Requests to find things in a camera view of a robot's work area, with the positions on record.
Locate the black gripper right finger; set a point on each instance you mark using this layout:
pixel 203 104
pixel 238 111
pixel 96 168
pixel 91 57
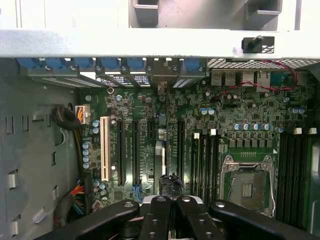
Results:
pixel 197 220

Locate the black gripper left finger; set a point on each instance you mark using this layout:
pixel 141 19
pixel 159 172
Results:
pixel 157 220

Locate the socket locking lever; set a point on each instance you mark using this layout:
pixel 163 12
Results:
pixel 232 187
pixel 272 195

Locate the black RAM slot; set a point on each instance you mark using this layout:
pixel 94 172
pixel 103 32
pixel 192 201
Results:
pixel 289 175
pixel 218 150
pixel 196 136
pixel 296 175
pixel 304 175
pixel 211 170
pixel 204 170
pixel 281 175

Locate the CPU socket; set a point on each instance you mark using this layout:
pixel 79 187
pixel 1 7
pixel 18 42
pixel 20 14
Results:
pixel 250 190

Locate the long black expansion slot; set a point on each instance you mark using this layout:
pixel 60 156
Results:
pixel 136 150
pixel 181 150
pixel 122 150

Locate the white expansion slot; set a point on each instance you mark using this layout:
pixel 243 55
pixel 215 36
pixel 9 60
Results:
pixel 105 150

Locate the short black expansion slot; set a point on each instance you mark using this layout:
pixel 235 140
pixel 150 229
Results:
pixel 151 130

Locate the green motherboard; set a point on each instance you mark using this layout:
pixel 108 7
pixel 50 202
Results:
pixel 195 105

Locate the white power connector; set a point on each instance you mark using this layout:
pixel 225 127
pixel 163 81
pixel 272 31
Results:
pixel 82 113

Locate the black PC case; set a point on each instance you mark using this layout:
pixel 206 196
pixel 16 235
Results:
pixel 125 45

